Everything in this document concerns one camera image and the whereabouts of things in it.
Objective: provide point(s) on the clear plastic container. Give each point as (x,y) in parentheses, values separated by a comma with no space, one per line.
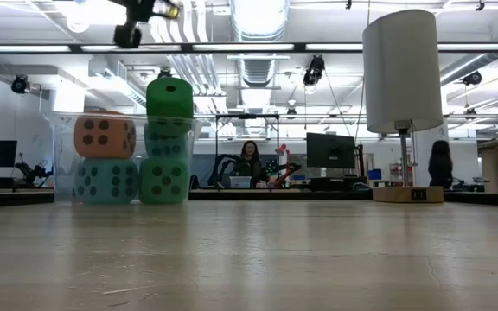
(240,182)

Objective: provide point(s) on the large teal foam die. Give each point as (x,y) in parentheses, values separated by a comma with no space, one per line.
(167,149)
(102,194)

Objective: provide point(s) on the red desk lamp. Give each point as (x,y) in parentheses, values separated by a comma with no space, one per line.
(281,150)

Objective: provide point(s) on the black overhead light bar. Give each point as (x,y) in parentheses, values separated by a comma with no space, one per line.
(253,47)

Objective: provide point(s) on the small blue box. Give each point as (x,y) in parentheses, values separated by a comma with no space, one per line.
(374,174)

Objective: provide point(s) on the black background rig frame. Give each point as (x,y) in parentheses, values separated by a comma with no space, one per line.
(216,151)

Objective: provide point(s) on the large orange foam die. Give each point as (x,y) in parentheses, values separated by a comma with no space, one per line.
(102,149)

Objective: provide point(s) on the large green foam die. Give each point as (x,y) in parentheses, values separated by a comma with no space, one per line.
(170,103)
(164,190)

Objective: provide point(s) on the small yellow die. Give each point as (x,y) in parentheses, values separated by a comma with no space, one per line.
(169,9)

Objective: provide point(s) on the black background robot arm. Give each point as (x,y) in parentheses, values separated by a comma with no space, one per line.
(221,166)
(33,170)

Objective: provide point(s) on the black ceiling camera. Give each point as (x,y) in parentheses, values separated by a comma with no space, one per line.
(20,84)
(314,69)
(472,78)
(164,73)

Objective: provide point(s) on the white cylinder table lamp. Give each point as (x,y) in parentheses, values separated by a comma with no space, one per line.
(400,69)

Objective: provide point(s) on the person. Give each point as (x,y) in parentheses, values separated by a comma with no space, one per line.
(250,166)
(440,166)

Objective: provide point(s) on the clear plastic box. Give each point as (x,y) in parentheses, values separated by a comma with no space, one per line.
(59,151)

